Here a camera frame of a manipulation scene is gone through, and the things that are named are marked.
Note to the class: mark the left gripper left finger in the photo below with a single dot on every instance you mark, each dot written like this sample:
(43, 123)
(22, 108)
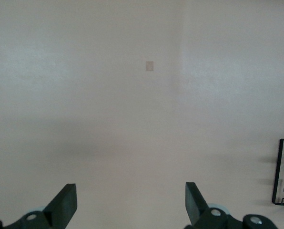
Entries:
(63, 205)

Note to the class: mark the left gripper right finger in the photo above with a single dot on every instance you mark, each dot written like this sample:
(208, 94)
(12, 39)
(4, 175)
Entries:
(195, 205)

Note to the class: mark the small brown tape marker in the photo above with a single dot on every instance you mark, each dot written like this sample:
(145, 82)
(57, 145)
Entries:
(149, 66)

